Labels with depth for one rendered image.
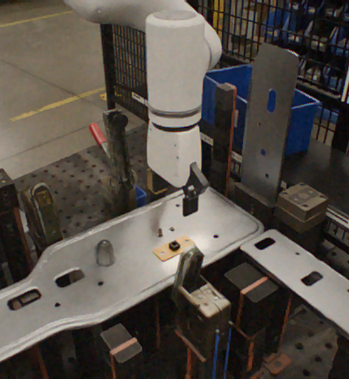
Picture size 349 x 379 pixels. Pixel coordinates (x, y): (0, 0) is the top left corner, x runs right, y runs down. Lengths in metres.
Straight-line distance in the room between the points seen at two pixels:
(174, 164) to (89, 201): 0.85
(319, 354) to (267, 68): 0.66
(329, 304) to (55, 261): 0.51
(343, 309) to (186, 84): 0.46
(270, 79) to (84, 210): 0.82
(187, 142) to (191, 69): 0.11
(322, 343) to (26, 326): 0.69
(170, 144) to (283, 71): 0.30
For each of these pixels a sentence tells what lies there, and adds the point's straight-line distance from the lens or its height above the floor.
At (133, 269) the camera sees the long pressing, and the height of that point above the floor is 1.00.
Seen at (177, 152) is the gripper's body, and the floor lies 1.24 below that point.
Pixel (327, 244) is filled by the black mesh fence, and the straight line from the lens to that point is 1.40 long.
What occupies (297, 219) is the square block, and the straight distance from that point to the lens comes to 0.94.
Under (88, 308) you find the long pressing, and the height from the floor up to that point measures 1.00.
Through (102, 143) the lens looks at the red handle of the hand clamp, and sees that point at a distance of 1.00.
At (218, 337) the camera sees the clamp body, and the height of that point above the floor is 0.98.
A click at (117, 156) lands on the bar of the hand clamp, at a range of 0.94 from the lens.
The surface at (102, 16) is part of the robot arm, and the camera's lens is 0.71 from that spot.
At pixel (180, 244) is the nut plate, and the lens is 0.88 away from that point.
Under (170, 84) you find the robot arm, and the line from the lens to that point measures 0.66.
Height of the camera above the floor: 1.59
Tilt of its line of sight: 36 degrees down
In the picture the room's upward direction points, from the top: straight up
